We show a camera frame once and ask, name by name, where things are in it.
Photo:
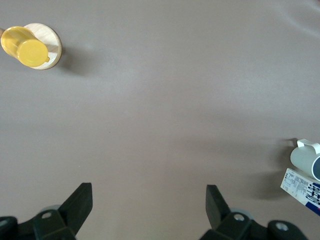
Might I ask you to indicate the white and blue milk carton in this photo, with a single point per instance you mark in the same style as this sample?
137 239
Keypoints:
300 187

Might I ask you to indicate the wooden cup stand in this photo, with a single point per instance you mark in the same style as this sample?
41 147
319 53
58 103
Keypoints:
53 40

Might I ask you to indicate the yellow plastic cup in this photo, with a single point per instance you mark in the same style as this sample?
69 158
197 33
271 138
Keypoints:
25 45

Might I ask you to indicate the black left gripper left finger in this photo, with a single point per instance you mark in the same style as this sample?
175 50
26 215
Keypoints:
75 212

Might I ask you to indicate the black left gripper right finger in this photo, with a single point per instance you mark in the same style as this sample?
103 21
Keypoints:
217 212

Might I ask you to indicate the brown table cloth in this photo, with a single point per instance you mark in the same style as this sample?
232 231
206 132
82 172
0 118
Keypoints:
160 100

